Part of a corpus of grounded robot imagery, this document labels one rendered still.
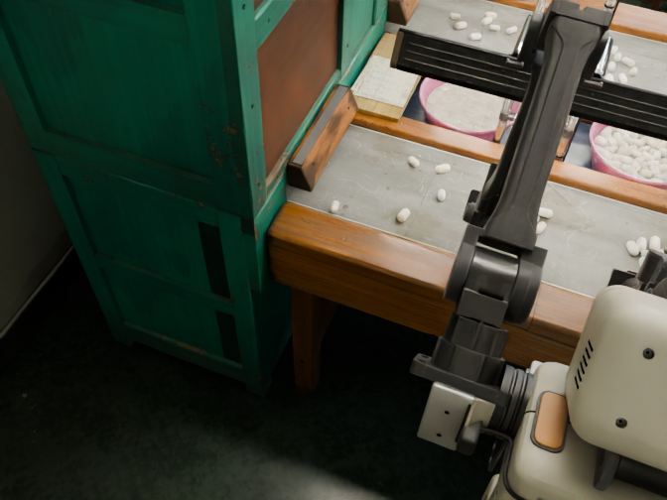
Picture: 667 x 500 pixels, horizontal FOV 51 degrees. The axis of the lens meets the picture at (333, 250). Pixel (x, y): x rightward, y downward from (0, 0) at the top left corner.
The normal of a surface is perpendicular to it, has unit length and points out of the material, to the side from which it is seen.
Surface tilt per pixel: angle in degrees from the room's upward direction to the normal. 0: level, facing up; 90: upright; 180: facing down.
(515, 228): 29
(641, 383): 48
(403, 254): 0
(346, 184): 0
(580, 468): 8
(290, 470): 0
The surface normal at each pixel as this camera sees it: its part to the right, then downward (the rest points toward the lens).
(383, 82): 0.03, -0.62
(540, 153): -0.08, -0.17
